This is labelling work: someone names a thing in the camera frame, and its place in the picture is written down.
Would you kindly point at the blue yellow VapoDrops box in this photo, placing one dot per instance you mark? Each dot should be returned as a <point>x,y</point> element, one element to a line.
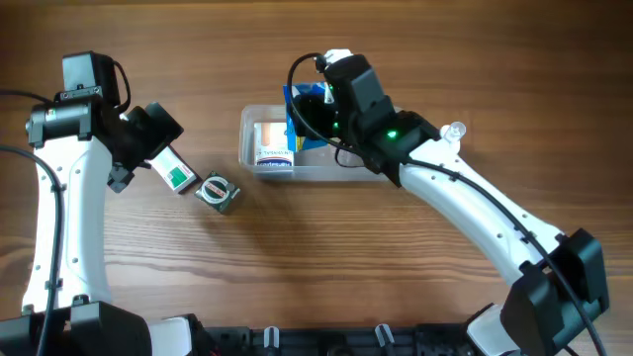
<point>303,101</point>

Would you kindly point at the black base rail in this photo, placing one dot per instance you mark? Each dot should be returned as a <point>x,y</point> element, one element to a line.
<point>441,339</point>

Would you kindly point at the clear plastic container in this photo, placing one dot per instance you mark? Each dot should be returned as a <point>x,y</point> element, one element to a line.
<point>324,164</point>

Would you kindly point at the dark green round-logo box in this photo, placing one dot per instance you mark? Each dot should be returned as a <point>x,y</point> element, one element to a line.
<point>217,192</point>

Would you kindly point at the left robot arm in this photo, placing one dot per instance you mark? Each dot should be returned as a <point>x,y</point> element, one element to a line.
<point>84,144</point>

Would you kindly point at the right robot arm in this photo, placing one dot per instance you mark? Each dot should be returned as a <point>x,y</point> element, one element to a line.
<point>557,281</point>

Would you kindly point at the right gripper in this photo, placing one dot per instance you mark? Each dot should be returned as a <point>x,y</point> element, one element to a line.
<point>307,117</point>

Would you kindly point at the white green small box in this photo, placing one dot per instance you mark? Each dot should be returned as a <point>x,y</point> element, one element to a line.
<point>174,171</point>

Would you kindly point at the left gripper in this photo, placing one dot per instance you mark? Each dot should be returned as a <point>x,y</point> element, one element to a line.
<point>126,168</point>

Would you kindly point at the Hansaplast plaster box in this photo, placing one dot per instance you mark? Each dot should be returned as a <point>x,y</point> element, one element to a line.
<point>270,145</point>

